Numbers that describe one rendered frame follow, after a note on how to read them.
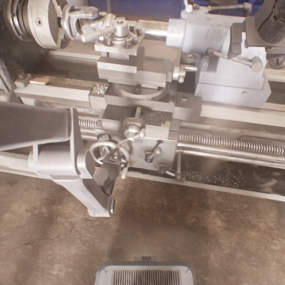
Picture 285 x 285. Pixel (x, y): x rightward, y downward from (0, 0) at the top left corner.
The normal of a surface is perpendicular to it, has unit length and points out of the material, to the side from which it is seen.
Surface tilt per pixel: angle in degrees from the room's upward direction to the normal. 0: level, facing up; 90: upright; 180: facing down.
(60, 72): 0
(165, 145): 90
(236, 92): 90
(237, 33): 30
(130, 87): 0
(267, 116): 36
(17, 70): 90
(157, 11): 90
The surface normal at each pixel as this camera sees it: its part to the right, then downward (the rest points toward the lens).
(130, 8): -0.17, 0.77
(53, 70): 0.02, -0.62
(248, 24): 0.01, -0.14
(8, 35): 0.99, 0.15
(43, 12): -0.12, 0.22
